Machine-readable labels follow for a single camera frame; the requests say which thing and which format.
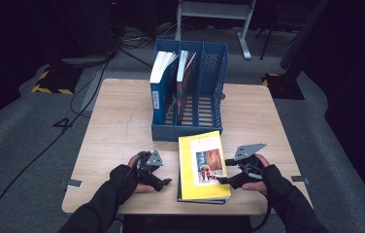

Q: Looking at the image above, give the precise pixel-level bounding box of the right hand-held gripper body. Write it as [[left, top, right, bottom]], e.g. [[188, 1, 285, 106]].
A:
[[232, 142, 268, 190]]

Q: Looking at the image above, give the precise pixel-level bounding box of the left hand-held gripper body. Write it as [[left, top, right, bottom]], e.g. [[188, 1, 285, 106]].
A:
[[135, 149, 165, 188]]

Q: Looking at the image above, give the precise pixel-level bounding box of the yellow book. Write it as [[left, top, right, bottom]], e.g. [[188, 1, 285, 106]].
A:
[[178, 130, 233, 202]]

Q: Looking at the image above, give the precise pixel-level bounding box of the blue plastic file rack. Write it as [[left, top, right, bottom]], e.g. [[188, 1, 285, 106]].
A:
[[151, 38, 230, 144]]

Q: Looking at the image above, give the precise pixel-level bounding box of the blue book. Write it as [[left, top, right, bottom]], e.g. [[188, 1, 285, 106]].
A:
[[149, 50, 181, 126]]

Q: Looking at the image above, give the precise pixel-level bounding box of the red book with winged creature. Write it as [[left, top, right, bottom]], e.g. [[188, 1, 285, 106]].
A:
[[175, 50, 197, 127]]

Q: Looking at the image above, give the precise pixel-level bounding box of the person's right hand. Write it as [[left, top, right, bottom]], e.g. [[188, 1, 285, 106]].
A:
[[241, 152, 294, 199]]

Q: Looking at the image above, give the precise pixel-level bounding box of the person's left hand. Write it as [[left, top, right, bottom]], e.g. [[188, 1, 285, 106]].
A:
[[109, 153, 155, 206]]

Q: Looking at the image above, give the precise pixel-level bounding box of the grey tape piece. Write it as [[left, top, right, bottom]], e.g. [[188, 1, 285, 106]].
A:
[[290, 175, 311, 185], [59, 178, 83, 189]]

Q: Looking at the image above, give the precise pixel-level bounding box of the black yellow striped base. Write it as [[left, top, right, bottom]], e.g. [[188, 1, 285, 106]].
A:
[[261, 72, 306, 101], [30, 62, 85, 96]]

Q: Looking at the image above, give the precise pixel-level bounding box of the grey floor plate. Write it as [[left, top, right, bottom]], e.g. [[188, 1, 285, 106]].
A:
[[61, 55, 116, 66]]

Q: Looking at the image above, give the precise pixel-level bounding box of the thin black stand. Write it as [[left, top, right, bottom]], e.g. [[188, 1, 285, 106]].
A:
[[256, 9, 298, 61]]

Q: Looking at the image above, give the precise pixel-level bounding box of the black pole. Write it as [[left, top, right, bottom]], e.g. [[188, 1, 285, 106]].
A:
[[280, 0, 331, 71]]

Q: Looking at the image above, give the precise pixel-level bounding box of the white metal stand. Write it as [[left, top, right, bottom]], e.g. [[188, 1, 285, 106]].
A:
[[174, 0, 258, 61]]

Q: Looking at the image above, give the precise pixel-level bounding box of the left hand-held gripper cable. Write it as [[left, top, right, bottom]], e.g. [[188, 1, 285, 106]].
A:
[[114, 151, 146, 225]]

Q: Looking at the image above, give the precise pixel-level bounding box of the hand-held gripper cable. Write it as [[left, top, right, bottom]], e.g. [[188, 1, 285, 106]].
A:
[[250, 163, 273, 233], [114, 151, 146, 225]]

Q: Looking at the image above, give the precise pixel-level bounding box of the right hand-held gripper cable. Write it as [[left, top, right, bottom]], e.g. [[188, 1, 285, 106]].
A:
[[250, 163, 273, 233]]

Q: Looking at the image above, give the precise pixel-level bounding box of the looped black floor cable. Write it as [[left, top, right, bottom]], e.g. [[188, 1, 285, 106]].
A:
[[69, 56, 114, 119]]

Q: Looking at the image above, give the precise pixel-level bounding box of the long black floor cable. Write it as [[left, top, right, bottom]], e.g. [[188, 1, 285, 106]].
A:
[[0, 54, 114, 233]]

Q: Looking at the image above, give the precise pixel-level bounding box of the tangle of floor cables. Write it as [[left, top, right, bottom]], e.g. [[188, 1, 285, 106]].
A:
[[118, 25, 159, 50]]

